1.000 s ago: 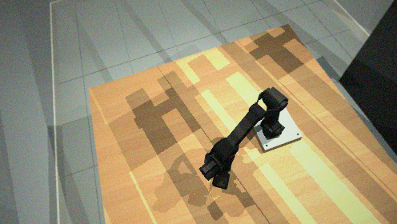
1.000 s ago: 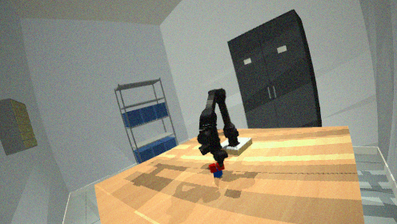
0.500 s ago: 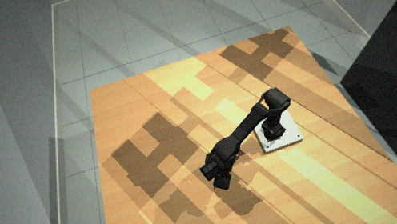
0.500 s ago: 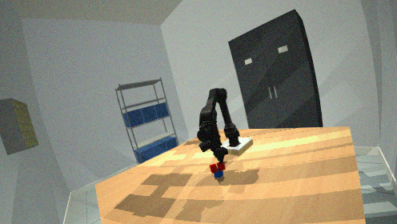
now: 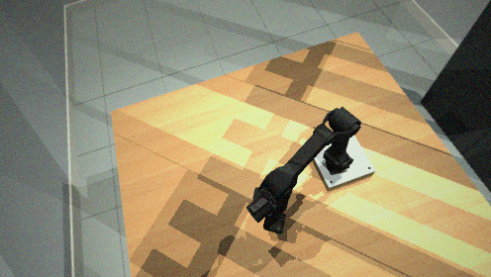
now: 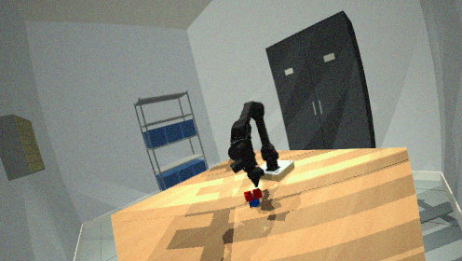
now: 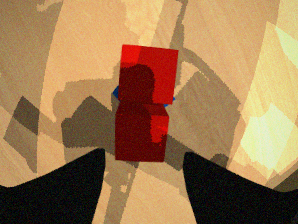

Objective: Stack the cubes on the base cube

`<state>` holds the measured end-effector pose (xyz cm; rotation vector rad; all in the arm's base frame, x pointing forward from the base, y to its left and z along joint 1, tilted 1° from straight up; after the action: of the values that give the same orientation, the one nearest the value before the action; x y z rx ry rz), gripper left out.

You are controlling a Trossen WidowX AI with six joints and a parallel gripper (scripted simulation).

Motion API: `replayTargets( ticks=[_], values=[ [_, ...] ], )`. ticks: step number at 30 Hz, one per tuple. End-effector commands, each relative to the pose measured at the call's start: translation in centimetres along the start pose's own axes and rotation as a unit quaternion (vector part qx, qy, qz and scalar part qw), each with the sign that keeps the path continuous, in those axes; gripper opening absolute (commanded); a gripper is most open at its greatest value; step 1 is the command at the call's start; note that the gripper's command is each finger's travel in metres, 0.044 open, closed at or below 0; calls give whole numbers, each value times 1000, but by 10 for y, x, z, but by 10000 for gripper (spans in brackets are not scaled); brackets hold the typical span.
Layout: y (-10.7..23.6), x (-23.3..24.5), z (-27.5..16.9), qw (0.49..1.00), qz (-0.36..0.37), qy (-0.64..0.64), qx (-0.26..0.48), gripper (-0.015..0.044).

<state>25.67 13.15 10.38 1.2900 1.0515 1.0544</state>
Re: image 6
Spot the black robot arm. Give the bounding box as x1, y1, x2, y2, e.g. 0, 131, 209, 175
228, 101, 280, 173

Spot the blue cube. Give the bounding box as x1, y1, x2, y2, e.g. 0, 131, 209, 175
249, 197, 261, 208

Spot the red cube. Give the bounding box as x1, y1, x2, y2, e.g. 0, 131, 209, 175
252, 188, 263, 199
244, 191, 254, 202

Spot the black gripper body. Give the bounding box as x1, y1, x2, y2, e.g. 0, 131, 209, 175
242, 151, 265, 180

